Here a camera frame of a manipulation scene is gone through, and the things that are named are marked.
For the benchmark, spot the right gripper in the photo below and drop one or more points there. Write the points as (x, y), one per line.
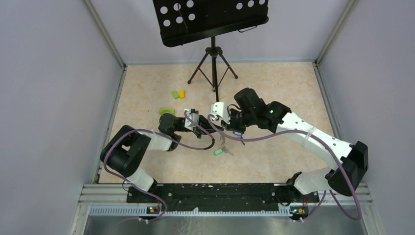
(231, 126)

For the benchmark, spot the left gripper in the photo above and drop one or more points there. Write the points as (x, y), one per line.
(204, 123)

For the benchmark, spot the green key tag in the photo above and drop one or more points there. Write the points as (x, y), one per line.
(218, 152)

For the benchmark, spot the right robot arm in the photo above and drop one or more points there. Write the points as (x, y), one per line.
(346, 163)

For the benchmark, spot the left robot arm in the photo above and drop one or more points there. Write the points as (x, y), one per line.
(126, 149)

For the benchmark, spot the blue key tag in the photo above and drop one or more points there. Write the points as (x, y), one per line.
(237, 133)

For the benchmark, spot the silver key on green tag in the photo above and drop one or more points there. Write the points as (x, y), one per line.
(228, 150)

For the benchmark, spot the green curved block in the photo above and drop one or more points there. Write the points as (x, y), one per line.
(167, 111)

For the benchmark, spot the black music stand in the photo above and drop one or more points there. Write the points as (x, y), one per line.
(186, 21)

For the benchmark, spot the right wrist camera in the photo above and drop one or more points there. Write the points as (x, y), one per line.
(219, 110)

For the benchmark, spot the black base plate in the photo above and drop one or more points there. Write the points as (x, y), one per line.
(226, 197)

